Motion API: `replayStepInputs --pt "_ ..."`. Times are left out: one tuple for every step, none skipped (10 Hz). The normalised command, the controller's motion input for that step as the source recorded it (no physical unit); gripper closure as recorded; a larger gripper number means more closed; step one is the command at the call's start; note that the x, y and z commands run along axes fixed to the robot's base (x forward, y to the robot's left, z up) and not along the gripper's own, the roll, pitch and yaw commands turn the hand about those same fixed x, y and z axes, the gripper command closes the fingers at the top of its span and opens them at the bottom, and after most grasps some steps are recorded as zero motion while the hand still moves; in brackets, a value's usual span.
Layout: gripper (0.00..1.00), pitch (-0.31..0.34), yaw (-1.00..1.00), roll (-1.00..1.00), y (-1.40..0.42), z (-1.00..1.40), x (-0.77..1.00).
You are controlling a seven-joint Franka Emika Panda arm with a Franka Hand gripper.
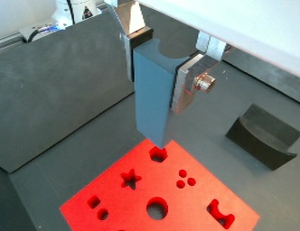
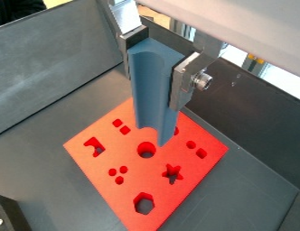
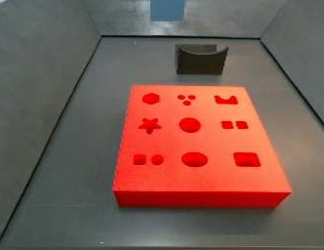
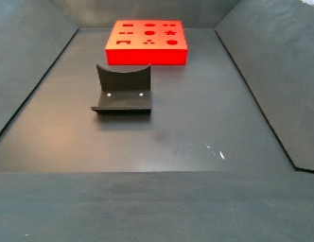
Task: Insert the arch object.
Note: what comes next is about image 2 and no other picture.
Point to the red shape sorting board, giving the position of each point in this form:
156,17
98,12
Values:
142,178

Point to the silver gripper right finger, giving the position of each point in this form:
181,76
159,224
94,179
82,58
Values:
189,73

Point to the blue arch block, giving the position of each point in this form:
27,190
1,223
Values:
151,60

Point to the black box corner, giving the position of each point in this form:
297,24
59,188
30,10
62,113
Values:
12,220

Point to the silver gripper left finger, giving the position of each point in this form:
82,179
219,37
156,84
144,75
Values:
128,29

